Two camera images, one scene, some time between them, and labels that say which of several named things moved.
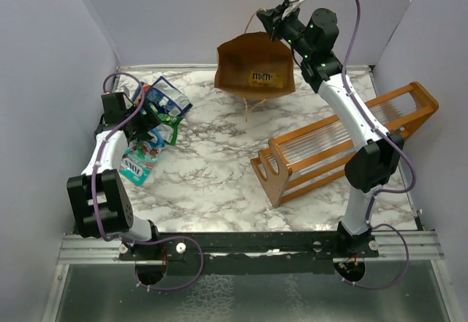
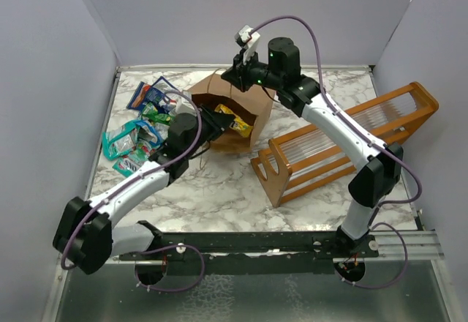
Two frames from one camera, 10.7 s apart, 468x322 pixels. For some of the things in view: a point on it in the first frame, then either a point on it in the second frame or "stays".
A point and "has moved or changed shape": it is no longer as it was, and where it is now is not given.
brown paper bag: [253, 53] has moved or changed shape
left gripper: [148, 121] to [218, 122]
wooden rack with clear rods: [316, 157] stays
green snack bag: [162, 118] stays
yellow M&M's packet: [266, 79] has moved or changed shape
